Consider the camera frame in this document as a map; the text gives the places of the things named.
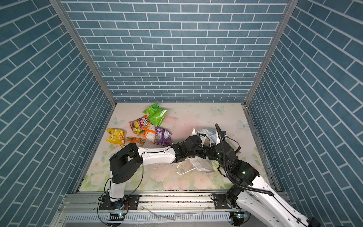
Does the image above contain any colourful paper gift bag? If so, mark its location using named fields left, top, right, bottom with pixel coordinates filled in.
left=176, top=129, right=220, bottom=175

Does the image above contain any purple snack packet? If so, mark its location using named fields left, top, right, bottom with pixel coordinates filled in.
left=155, top=127, right=172, bottom=146

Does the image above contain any green Lay's chips bag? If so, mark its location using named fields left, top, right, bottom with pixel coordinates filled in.
left=143, top=102, right=168, bottom=126

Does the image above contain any Fox's fruits candy bag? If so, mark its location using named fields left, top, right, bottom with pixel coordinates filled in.
left=129, top=115, right=149, bottom=134
left=139, top=124, right=156, bottom=144

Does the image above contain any yellow snack packet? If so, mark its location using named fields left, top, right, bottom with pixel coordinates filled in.
left=106, top=129, right=126, bottom=146

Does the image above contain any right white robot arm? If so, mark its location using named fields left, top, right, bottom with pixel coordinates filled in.
left=215, top=142, right=321, bottom=227

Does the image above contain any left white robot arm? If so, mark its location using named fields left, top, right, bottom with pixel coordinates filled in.
left=108, top=141, right=216, bottom=202

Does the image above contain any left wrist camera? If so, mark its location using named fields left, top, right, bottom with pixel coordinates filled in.
left=183, top=135, right=207, bottom=152

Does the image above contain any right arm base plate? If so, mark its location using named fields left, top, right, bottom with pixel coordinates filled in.
left=210, top=193, right=241, bottom=210

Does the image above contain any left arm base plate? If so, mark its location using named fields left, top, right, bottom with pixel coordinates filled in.
left=98, top=195, right=140, bottom=211

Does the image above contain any aluminium front rail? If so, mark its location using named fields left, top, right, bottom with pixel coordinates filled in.
left=51, top=191, right=253, bottom=227

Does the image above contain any right corner metal post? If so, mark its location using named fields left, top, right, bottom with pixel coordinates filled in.
left=244, top=0, right=298, bottom=107

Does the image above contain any corner metal post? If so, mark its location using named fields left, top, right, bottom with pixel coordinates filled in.
left=49, top=0, right=116, bottom=108
left=244, top=0, right=298, bottom=107

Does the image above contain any left corner metal post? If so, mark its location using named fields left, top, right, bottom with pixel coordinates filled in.
left=49, top=0, right=116, bottom=108

